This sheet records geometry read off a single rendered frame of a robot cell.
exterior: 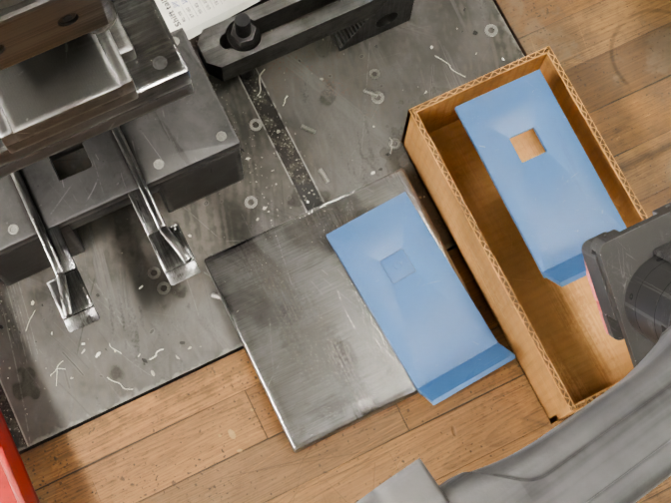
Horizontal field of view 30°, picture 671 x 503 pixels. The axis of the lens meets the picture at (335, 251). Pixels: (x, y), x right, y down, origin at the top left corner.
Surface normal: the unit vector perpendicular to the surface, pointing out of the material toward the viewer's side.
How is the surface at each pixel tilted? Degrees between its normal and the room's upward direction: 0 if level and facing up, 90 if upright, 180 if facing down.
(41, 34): 90
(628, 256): 32
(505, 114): 1
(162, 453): 0
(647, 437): 12
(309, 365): 0
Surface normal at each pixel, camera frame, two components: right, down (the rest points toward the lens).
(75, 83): 0.03, -0.25
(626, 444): 0.20, -0.37
